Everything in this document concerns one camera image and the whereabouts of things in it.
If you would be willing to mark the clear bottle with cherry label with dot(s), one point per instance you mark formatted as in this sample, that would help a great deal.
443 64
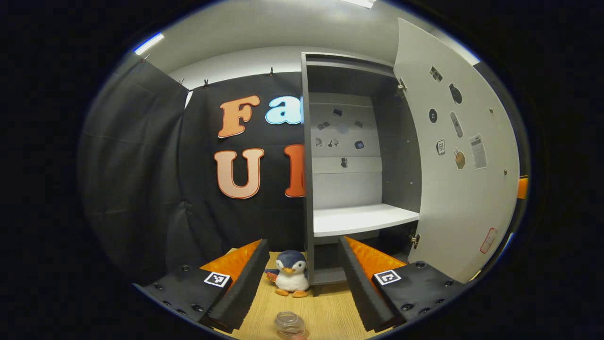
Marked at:
289 323

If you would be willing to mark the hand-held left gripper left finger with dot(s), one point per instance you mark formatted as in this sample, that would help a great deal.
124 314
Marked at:
245 293

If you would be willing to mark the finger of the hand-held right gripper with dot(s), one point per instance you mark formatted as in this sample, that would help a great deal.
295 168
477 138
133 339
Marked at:
522 187

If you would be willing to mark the black backdrop cloth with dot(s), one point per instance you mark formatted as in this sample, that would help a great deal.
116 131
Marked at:
141 165

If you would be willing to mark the white cabinet door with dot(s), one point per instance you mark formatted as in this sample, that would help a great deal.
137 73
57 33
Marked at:
462 212

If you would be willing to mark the metal door hinge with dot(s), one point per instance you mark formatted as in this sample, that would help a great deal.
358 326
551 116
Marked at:
401 86
415 240

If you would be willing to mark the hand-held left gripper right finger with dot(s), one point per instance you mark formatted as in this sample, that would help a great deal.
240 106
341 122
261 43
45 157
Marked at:
358 293

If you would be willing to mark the plush penguin toy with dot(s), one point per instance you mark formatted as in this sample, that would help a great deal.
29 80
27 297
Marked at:
291 281

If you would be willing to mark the grey cabinet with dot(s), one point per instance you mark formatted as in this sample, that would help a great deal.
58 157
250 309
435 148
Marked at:
401 165

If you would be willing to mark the white cabinet shelf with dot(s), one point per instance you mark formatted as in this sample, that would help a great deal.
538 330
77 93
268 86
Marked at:
358 219

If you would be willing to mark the ceiling light panel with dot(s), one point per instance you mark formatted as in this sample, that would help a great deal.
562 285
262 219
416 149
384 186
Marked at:
361 3

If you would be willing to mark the ceiling strip light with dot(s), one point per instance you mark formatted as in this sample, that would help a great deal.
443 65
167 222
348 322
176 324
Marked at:
148 43

